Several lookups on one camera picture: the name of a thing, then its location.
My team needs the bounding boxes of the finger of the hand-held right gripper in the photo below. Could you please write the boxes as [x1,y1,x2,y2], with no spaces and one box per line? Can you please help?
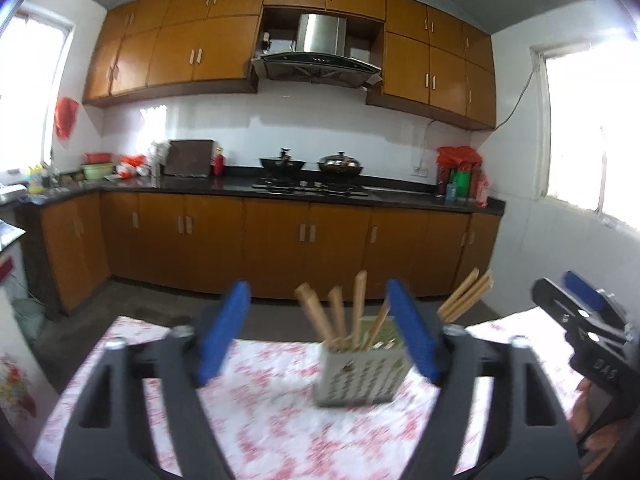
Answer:
[531,277,590,337]
[561,270,632,332]

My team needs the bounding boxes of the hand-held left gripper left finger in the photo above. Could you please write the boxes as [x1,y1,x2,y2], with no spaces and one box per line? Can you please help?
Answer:
[57,280,252,480]

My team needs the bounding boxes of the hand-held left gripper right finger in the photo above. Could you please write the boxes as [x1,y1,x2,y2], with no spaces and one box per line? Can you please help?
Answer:
[386,277,583,480]

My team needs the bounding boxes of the grey-green chopstick holder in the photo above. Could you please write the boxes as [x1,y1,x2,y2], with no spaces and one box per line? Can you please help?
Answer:
[314,317,414,408]

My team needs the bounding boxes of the person's right hand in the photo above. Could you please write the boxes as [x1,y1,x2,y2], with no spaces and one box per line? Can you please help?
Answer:
[572,376,601,440]

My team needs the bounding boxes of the brown lower kitchen cabinets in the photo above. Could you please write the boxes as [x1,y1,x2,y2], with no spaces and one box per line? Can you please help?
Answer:
[40,192,502,311]

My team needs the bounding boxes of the brown kitchen cabinets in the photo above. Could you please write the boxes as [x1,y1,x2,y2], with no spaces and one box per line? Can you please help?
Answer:
[82,0,497,132]
[40,192,502,311]

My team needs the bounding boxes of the red floral tablecloth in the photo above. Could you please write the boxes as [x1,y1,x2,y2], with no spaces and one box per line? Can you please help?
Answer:
[32,310,596,480]

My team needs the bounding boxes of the green bottle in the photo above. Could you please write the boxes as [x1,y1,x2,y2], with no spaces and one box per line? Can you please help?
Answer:
[450,169,474,204]

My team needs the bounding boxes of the black kitchen countertop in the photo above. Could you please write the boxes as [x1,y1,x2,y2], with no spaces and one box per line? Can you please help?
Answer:
[0,172,506,217]

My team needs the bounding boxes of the gas stove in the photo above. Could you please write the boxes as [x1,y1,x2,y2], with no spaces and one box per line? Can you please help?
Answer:
[251,179,369,197]

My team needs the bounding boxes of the red plastic bag on bottles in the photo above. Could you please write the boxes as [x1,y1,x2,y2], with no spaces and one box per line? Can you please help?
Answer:
[436,146,484,197]

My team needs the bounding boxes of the brown wooden box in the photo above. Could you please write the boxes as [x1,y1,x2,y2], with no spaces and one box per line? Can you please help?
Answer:
[164,138,216,177]

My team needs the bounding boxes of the black wok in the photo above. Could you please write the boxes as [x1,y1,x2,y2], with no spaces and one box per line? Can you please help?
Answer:
[259,147,307,184]

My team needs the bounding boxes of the wok with metal lid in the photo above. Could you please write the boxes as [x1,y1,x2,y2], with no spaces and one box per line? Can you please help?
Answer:
[317,151,365,181]

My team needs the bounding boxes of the woven basket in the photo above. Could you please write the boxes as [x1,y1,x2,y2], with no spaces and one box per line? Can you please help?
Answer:
[12,297,47,346]

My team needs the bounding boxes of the red and white plastic bag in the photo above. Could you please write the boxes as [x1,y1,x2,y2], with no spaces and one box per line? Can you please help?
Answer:
[116,155,149,179]

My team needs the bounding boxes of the white floral printed cabinet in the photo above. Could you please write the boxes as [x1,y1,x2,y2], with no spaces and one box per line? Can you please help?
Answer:
[0,280,67,423]

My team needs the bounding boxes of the green plastic basin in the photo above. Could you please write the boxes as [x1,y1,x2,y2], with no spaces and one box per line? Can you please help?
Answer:
[81,162,116,181]

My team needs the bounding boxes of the yellow dish soap bottle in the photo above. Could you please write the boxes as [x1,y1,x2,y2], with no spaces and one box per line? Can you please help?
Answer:
[27,165,49,194]

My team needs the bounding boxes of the red hanging plastic bag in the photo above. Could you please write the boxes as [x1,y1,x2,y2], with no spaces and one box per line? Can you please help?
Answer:
[54,97,80,140]

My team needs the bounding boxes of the brown upper kitchen cabinets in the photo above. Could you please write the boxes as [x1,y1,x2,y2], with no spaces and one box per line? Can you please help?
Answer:
[82,0,497,132]

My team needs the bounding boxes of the steel range hood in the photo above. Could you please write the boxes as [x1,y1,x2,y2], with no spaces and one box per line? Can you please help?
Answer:
[250,12,384,89]

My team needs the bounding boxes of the window beside sink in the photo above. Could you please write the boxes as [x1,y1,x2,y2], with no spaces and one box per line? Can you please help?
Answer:
[0,10,76,173]

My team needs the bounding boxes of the window beside cable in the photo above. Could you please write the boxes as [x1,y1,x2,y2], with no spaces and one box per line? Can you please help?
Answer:
[530,25,640,233]

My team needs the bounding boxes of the wall cable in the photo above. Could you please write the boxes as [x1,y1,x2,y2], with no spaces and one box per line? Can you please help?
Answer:
[495,57,544,130]

